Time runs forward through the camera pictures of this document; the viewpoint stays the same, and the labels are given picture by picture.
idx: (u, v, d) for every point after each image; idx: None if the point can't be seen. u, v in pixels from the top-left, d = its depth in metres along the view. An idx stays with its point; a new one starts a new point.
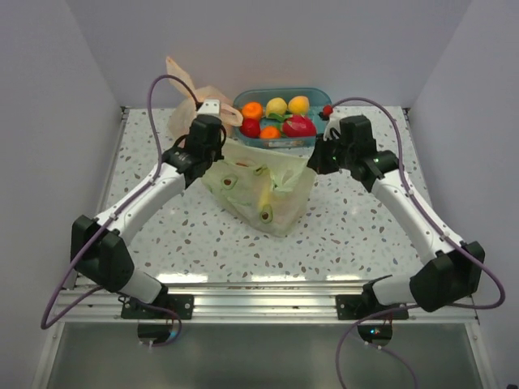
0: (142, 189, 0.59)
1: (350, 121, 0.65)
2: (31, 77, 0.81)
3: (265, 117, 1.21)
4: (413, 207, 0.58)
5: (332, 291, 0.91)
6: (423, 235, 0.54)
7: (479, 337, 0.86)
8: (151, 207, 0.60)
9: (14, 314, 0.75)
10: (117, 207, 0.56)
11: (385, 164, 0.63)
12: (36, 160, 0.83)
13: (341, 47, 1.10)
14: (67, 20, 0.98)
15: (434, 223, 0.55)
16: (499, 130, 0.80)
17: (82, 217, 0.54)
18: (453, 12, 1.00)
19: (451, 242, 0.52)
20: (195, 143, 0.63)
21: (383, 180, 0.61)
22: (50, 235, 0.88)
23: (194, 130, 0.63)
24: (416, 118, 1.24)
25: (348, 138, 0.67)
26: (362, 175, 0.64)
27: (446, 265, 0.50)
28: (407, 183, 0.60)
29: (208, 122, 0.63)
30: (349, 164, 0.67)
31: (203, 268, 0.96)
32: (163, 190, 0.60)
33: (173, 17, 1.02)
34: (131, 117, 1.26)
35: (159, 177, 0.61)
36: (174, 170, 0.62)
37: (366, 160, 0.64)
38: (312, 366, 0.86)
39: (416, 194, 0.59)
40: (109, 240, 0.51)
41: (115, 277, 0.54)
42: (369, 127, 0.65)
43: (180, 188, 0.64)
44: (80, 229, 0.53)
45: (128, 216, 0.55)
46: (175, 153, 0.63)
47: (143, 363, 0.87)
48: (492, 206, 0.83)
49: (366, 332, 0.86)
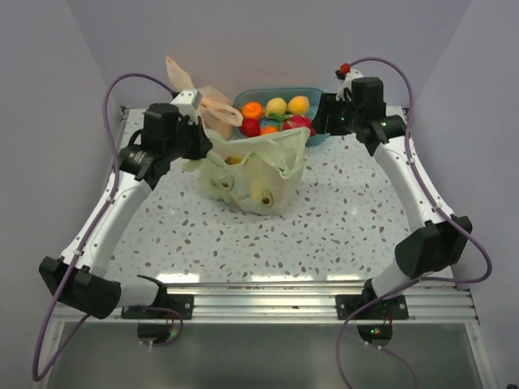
0: (101, 211, 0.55)
1: (362, 81, 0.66)
2: (31, 77, 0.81)
3: (266, 117, 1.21)
4: (411, 174, 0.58)
5: (333, 291, 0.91)
6: (417, 205, 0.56)
7: (479, 337, 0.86)
8: (118, 225, 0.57)
9: (14, 315, 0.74)
10: (81, 239, 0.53)
11: (392, 129, 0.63)
12: (36, 160, 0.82)
13: (341, 47, 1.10)
14: (67, 19, 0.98)
15: (429, 194, 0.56)
16: (499, 131, 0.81)
17: (46, 259, 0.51)
18: (454, 13, 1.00)
19: (442, 214, 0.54)
20: (152, 138, 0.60)
21: (388, 143, 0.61)
22: (50, 235, 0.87)
23: (148, 123, 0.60)
24: (416, 119, 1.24)
25: (358, 97, 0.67)
26: (366, 138, 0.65)
27: (433, 235, 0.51)
28: (410, 151, 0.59)
29: (162, 113, 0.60)
30: (357, 126, 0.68)
31: (203, 268, 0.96)
32: (125, 203, 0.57)
33: (173, 16, 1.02)
34: (131, 117, 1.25)
35: (117, 190, 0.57)
36: (133, 177, 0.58)
37: (372, 123, 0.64)
38: (312, 366, 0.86)
39: (417, 163, 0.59)
40: (83, 280, 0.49)
41: (102, 302, 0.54)
42: (379, 89, 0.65)
43: (145, 194, 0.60)
44: (49, 274, 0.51)
45: (94, 246, 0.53)
46: (130, 154, 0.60)
47: (143, 363, 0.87)
48: (491, 207, 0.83)
49: (366, 332, 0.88)
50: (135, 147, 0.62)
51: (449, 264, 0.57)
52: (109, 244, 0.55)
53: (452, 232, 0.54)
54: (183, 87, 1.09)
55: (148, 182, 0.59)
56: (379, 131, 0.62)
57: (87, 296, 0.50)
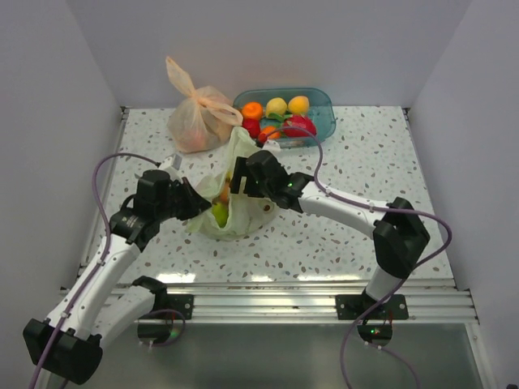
0: (92, 274, 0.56)
1: (257, 163, 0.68)
2: (29, 75, 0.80)
3: (265, 117, 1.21)
4: (335, 199, 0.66)
5: (321, 291, 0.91)
6: (358, 217, 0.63)
7: (479, 337, 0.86)
8: (108, 288, 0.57)
9: (13, 316, 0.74)
10: (69, 301, 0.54)
11: (300, 188, 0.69)
12: (35, 160, 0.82)
13: (341, 47, 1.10)
14: (66, 19, 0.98)
15: (358, 203, 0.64)
16: (499, 130, 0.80)
17: (32, 322, 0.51)
18: (455, 11, 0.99)
19: (379, 208, 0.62)
20: (144, 203, 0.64)
21: (302, 194, 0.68)
22: (48, 235, 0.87)
23: (140, 190, 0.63)
24: (416, 118, 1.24)
25: (259, 175, 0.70)
26: (288, 203, 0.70)
27: (388, 228, 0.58)
28: (322, 186, 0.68)
29: (153, 181, 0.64)
30: (270, 196, 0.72)
31: (203, 268, 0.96)
32: (115, 266, 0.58)
33: (173, 15, 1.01)
34: (131, 117, 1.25)
35: (107, 254, 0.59)
36: (124, 241, 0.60)
37: (285, 190, 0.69)
38: (312, 366, 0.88)
39: (332, 190, 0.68)
40: (67, 343, 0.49)
41: (84, 367, 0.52)
42: (274, 159, 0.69)
43: (135, 256, 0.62)
44: (32, 336, 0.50)
45: (81, 309, 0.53)
46: (122, 218, 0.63)
47: (143, 363, 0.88)
48: (491, 207, 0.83)
49: (366, 332, 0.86)
50: (126, 211, 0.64)
51: (425, 241, 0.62)
52: (96, 306, 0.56)
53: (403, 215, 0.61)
54: (184, 87, 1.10)
55: (137, 245, 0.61)
56: (293, 193, 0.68)
57: (70, 359, 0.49)
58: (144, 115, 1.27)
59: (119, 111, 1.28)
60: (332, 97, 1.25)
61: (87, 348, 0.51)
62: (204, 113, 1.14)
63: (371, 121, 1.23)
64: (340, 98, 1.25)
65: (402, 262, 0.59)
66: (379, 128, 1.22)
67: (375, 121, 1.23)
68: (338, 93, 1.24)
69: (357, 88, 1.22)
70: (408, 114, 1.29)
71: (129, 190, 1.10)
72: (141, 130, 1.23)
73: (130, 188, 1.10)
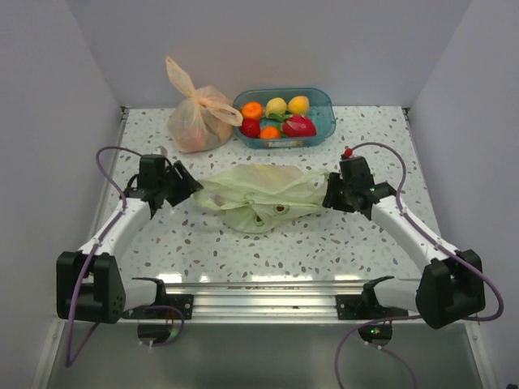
0: (116, 218, 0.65)
1: (346, 162, 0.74)
2: (29, 75, 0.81)
3: (265, 117, 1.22)
4: (406, 222, 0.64)
5: (339, 290, 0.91)
6: (419, 247, 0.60)
7: (479, 337, 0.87)
8: (128, 232, 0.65)
9: (12, 314, 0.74)
10: (97, 236, 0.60)
11: (380, 197, 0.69)
12: (34, 160, 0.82)
13: (341, 47, 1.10)
14: (66, 19, 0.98)
15: (428, 235, 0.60)
16: (499, 130, 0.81)
17: (64, 254, 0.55)
18: (455, 11, 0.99)
19: (444, 250, 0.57)
20: (147, 177, 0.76)
21: (379, 203, 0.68)
22: (48, 234, 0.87)
23: (143, 168, 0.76)
24: (416, 119, 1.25)
25: (346, 173, 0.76)
26: (361, 204, 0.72)
27: (443, 271, 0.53)
28: (401, 203, 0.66)
29: (154, 159, 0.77)
30: (351, 196, 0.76)
31: (203, 268, 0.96)
32: (135, 215, 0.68)
33: (173, 16, 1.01)
34: (130, 117, 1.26)
35: (126, 207, 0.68)
36: (139, 200, 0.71)
37: (363, 191, 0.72)
38: (312, 366, 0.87)
39: (409, 211, 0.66)
40: (101, 263, 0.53)
41: (113, 305, 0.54)
42: (365, 163, 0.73)
43: (147, 215, 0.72)
44: (67, 266, 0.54)
45: (112, 241, 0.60)
46: (132, 190, 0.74)
47: (143, 363, 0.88)
48: (491, 207, 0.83)
49: (366, 333, 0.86)
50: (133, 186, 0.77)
51: (476, 309, 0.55)
52: (120, 244, 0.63)
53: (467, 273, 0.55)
54: (184, 87, 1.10)
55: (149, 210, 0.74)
56: (371, 198, 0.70)
57: (105, 279, 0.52)
58: (144, 115, 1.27)
59: (119, 111, 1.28)
60: (332, 97, 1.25)
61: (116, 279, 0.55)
62: (204, 113, 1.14)
63: (371, 121, 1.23)
64: (340, 98, 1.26)
65: (439, 310, 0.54)
66: (379, 128, 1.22)
67: (375, 121, 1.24)
68: (338, 93, 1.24)
69: (357, 88, 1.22)
70: (408, 114, 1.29)
71: None
72: (141, 130, 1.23)
73: None
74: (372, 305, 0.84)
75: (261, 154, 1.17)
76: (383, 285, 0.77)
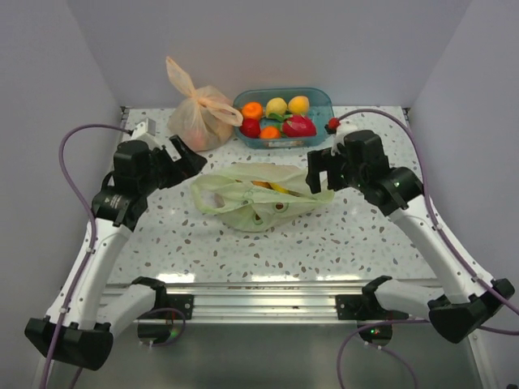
0: (83, 263, 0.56)
1: (360, 143, 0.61)
2: (29, 76, 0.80)
3: (266, 117, 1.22)
4: (441, 241, 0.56)
5: (325, 290, 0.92)
6: (455, 277, 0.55)
7: (479, 337, 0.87)
8: (102, 275, 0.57)
9: (12, 315, 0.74)
10: (65, 295, 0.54)
11: (407, 197, 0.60)
12: (34, 160, 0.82)
13: (341, 47, 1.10)
14: (66, 19, 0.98)
15: (465, 263, 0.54)
16: (499, 130, 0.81)
17: (32, 322, 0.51)
18: (455, 11, 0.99)
19: (483, 284, 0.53)
20: (124, 179, 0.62)
21: (409, 208, 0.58)
22: (48, 235, 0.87)
23: (117, 165, 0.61)
24: (416, 118, 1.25)
25: (357, 157, 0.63)
26: (380, 199, 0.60)
27: (480, 309, 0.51)
28: (435, 215, 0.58)
29: (130, 154, 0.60)
30: (364, 187, 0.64)
31: (203, 268, 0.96)
32: (106, 251, 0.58)
33: (173, 16, 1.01)
34: (131, 117, 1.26)
35: (96, 241, 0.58)
36: (110, 222, 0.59)
37: (384, 184, 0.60)
38: (312, 366, 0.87)
39: (443, 227, 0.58)
40: (72, 337, 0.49)
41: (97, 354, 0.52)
42: (379, 143, 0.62)
43: (126, 237, 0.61)
44: (36, 335, 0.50)
45: (80, 301, 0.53)
46: (105, 200, 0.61)
47: (143, 364, 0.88)
48: (491, 207, 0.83)
49: (366, 333, 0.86)
50: (109, 191, 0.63)
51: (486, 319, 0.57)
52: (96, 292, 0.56)
53: (497, 303, 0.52)
54: (184, 87, 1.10)
55: (126, 224, 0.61)
56: (396, 196, 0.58)
57: (79, 352, 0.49)
58: (144, 115, 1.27)
59: (119, 111, 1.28)
60: (332, 96, 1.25)
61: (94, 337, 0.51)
62: (204, 113, 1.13)
63: (371, 121, 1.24)
64: (340, 98, 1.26)
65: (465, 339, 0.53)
66: (379, 128, 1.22)
67: (375, 121, 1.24)
68: (338, 93, 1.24)
69: (357, 88, 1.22)
70: (408, 114, 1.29)
71: None
72: None
73: None
74: (375, 307, 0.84)
75: (262, 154, 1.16)
76: (385, 288, 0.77)
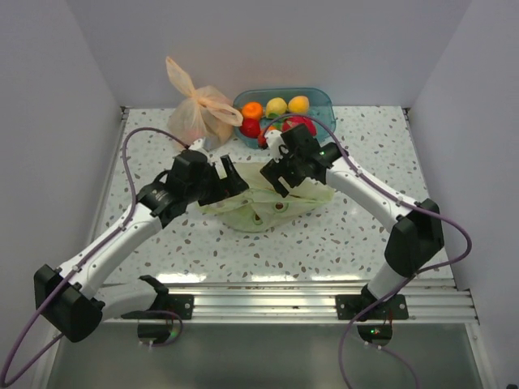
0: (109, 236, 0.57)
1: (289, 130, 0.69)
2: (30, 77, 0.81)
3: (265, 117, 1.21)
4: (365, 183, 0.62)
5: (320, 291, 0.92)
6: (382, 206, 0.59)
7: (479, 337, 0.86)
8: (121, 254, 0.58)
9: (12, 315, 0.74)
10: (83, 256, 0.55)
11: (332, 160, 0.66)
12: (34, 160, 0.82)
13: (340, 47, 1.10)
14: (66, 19, 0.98)
15: (388, 194, 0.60)
16: (499, 130, 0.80)
17: (45, 267, 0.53)
18: (455, 11, 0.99)
19: (407, 205, 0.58)
20: (177, 181, 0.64)
21: (332, 166, 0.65)
22: (48, 235, 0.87)
23: (175, 167, 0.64)
24: (416, 118, 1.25)
25: (289, 144, 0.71)
26: (314, 170, 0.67)
27: (409, 225, 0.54)
28: (355, 166, 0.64)
29: (190, 160, 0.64)
30: (301, 166, 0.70)
31: (203, 268, 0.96)
32: (135, 234, 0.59)
33: (172, 16, 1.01)
34: (131, 117, 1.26)
35: (130, 220, 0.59)
36: (148, 212, 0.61)
37: (314, 156, 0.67)
38: (312, 366, 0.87)
39: (364, 173, 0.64)
40: (70, 296, 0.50)
41: (81, 327, 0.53)
42: (306, 128, 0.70)
43: (156, 230, 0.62)
44: (42, 281, 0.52)
45: (92, 267, 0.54)
46: (152, 191, 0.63)
47: (143, 363, 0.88)
48: (491, 207, 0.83)
49: (366, 332, 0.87)
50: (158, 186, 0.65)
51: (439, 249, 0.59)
52: (109, 268, 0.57)
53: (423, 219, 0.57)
54: (184, 87, 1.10)
55: (161, 220, 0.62)
56: (323, 162, 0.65)
57: (70, 313, 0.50)
58: (144, 115, 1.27)
59: (119, 111, 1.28)
60: (332, 96, 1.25)
61: (87, 307, 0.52)
62: (204, 113, 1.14)
63: (371, 121, 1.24)
64: (340, 98, 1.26)
65: (411, 262, 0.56)
66: (379, 128, 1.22)
67: (375, 121, 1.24)
68: (338, 93, 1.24)
69: (357, 88, 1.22)
70: (408, 114, 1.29)
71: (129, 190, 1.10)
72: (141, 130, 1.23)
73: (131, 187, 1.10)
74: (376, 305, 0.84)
75: (262, 154, 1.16)
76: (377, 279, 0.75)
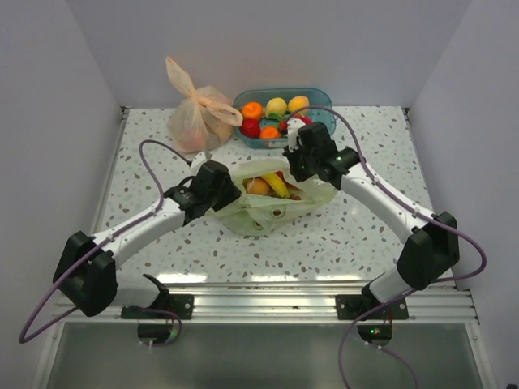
0: (142, 216, 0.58)
1: (308, 130, 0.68)
2: (30, 77, 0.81)
3: (266, 117, 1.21)
4: (381, 192, 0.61)
5: (321, 291, 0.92)
6: (397, 216, 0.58)
7: (479, 337, 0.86)
8: (147, 237, 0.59)
9: (12, 314, 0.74)
10: (117, 228, 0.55)
11: (349, 166, 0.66)
12: (32, 159, 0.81)
13: (340, 48, 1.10)
14: (66, 19, 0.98)
15: (405, 203, 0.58)
16: (499, 130, 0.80)
17: (79, 232, 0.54)
18: (454, 11, 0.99)
19: (422, 217, 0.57)
20: (200, 185, 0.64)
21: (349, 174, 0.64)
22: (49, 234, 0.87)
23: (201, 173, 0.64)
24: (416, 118, 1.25)
25: (306, 144, 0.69)
26: (329, 176, 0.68)
27: (424, 237, 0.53)
28: (371, 173, 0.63)
29: (215, 169, 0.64)
30: (315, 168, 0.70)
31: (203, 268, 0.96)
32: (164, 221, 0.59)
33: (172, 17, 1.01)
34: (131, 117, 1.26)
35: (160, 208, 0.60)
36: (176, 205, 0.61)
37: (331, 161, 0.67)
38: (311, 365, 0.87)
39: (381, 181, 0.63)
40: (100, 262, 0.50)
41: (96, 301, 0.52)
42: (325, 130, 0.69)
43: (176, 225, 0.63)
44: (74, 245, 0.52)
45: (124, 240, 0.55)
46: (180, 190, 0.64)
47: (143, 363, 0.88)
48: (492, 207, 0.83)
49: (366, 332, 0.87)
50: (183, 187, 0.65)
51: (452, 264, 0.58)
52: (135, 246, 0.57)
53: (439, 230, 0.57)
54: (184, 87, 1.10)
55: (184, 218, 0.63)
56: (340, 167, 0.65)
57: (96, 279, 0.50)
58: (144, 115, 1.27)
59: (119, 111, 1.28)
60: (332, 96, 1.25)
61: (109, 281, 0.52)
62: (204, 113, 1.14)
63: (371, 121, 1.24)
64: (340, 99, 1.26)
65: (422, 274, 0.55)
66: (379, 128, 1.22)
67: (375, 121, 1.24)
68: (338, 93, 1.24)
69: (357, 88, 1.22)
70: (408, 114, 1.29)
71: (129, 190, 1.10)
72: (141, 130, 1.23)
73: (131, 188, 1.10)
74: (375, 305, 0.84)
75: (262, 154, 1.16)
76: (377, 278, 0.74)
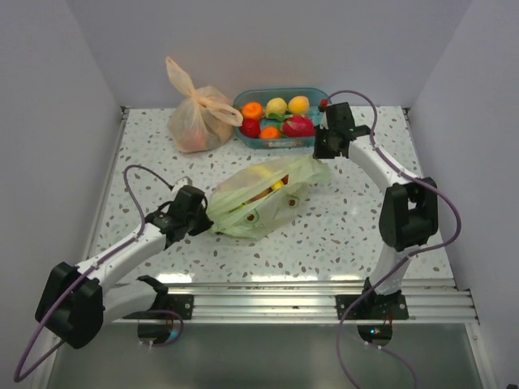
0: (125, 242, 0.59)
1: (333, 106, 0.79)
2: (28, 77, 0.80)
3: (265, 117, 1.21)
4: (377, 156, 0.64)
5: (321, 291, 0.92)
6: (383, 175, 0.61)
7: (479, 337, 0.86)
8: (130, 263, 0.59)
9: (11, 314, 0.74)
10: (100, 257, 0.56)
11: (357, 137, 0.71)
12: (32, 160, 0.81)
13: (340, 47, 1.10)
14: (66, 19, 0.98)
15: (393, 165, 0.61)
16: (499, 130, 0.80)
17: (61, 264, 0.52)
18: (455, 11, 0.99)
19: (407, 177, 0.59)
20: (178, 210, 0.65)
21: (355, 140, 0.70)
22: (48, 234, 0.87)
23: (179, 197, 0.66)
24: (416, 118, 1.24)
25: (330, 120, 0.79)
26: (341, 144, 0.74)
27: (402, 191, 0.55)
28: (374, 139, 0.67)
29: (191, 192, 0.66)
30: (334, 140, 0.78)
31: (203, 268, 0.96)
32: (147, 246, 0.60)
33: (171, 17, 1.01)
34: (131, 117, 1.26)
35: (142, 234, 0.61)
36: (157, 228, 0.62)
37: (344, 132, 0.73)
38: (311, 365, 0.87)
39: (382, 148, 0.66)
40: (87, 292, 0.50)
41: (83, 332, 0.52)
42: (349, 109, 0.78)
43: (157, 250, 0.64)
44: (57, 278, 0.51)
45: (109, 267, 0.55)
46: (159, 215, 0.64)
47: (143, 363, 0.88)
48: (492, 207, 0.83)
49: (366, 332, 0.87)
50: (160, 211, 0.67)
51: (430, 235, 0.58)
52: (118, 273, 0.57)
53: (422, 192, 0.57)
54: (184, 87, 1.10)
55: (165, 241, 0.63)
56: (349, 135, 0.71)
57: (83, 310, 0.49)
58: (144, 116, 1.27)
59: (119, 111, 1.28)
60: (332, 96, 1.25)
61: (94, 310, 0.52)
62: (204, 113, 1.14)
63: (371, 121, 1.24)
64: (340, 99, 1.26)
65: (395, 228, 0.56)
66: (379, 128, 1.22)
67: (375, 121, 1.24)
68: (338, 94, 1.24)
69: (357, 88, 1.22)
70: (408, 114, 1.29)
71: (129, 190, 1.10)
72: (141, 130, 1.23)
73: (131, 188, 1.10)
74: (372, 302, 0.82)
75: (262, 154, 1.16)
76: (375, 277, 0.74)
